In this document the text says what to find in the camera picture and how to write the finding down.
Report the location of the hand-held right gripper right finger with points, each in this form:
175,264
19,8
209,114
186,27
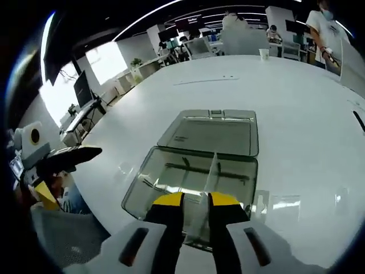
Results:
225,217

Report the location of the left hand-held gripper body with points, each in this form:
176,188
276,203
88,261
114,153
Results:
31,148

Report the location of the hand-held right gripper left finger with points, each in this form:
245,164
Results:
165,217

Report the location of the clear plastic divider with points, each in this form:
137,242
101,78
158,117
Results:
212,174

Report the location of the clear plastic dual guide fixture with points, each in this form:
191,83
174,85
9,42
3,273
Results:
199,137

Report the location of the person's left hand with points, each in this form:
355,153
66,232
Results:
58,184

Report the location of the person's blue jeans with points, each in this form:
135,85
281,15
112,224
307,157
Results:
75,199

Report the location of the small potted plant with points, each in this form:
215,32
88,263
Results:
72,109

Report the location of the black monitor on stand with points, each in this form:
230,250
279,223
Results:
83,90

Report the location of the dark hanging screen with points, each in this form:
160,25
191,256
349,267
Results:
57,64

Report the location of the white low cabinet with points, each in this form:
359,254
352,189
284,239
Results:
137,77

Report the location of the long curved ceiling light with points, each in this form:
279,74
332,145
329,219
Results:
137,23

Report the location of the black marker pen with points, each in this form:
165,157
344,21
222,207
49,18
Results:
360,120

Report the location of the white paper cup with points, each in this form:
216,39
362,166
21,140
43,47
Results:
264,54

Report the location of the wide grey office chair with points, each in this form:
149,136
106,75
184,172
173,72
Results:
245,42

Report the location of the purple display screen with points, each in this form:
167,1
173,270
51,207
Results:
188,24

